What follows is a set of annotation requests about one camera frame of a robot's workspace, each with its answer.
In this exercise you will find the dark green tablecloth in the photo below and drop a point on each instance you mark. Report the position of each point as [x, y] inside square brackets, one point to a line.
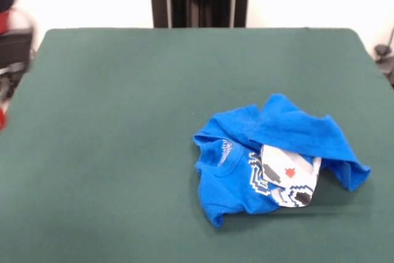
[107, 121]

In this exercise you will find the blue printed shirt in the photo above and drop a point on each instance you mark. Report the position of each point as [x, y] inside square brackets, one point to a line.
[227, 189]

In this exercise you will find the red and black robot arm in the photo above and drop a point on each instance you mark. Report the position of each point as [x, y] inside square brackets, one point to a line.
[12, 44]

